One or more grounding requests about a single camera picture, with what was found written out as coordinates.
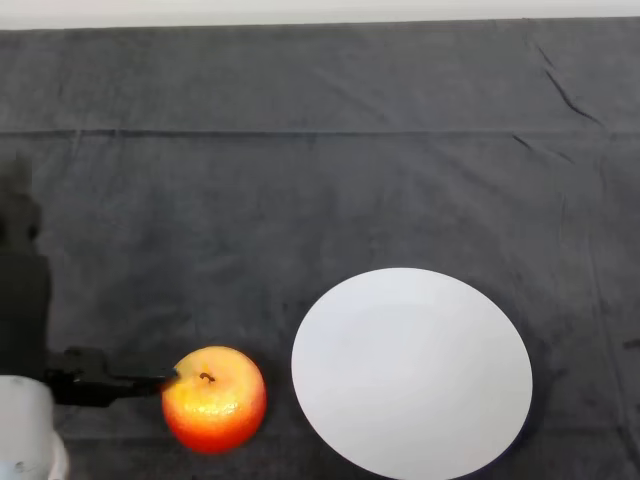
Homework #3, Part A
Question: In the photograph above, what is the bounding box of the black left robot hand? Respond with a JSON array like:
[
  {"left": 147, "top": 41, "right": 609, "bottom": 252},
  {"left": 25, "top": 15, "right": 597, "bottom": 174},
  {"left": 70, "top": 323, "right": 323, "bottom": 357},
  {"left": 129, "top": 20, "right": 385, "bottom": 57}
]
[{"left": 0, "top": 153, "right": 182, "bottom": 408}]

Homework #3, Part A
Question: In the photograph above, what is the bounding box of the red yellow apple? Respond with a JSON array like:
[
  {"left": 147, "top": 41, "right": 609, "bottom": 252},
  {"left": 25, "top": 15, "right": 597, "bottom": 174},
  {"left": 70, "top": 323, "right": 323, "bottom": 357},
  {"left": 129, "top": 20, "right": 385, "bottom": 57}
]
[{"left": 161, "top": 345, "right": 268, "bottom": 455}]

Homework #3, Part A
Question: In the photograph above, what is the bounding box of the white round plate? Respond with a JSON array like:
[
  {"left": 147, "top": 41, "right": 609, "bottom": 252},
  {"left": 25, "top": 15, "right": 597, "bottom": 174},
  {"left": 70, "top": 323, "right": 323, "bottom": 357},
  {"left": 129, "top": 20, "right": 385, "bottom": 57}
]
[{"left": 290, "top": 267, "right": 534, "bottom": 480}]

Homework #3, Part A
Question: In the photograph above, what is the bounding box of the black table cloth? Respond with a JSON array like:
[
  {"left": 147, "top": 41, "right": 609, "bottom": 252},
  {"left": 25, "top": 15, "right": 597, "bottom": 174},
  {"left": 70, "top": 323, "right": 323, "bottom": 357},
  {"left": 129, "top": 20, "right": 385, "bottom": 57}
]
[{"left": 0, "top": 17, "right": 640, "bottom": 480}]

